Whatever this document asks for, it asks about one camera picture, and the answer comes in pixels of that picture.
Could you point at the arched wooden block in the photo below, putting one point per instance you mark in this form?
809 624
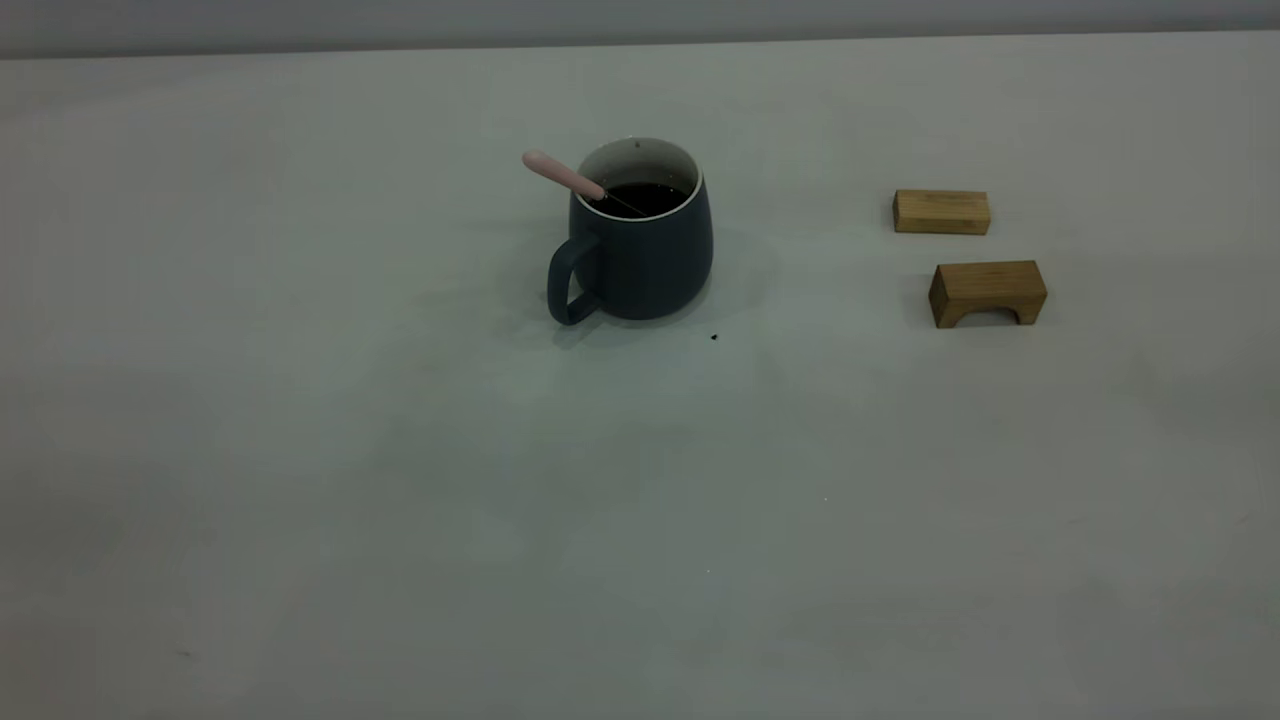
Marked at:
985 283

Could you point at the dark grey ceramic mug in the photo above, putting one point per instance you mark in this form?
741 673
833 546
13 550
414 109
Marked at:
645 260

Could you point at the rectangular wooden block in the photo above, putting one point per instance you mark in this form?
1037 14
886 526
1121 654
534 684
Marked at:
942 212

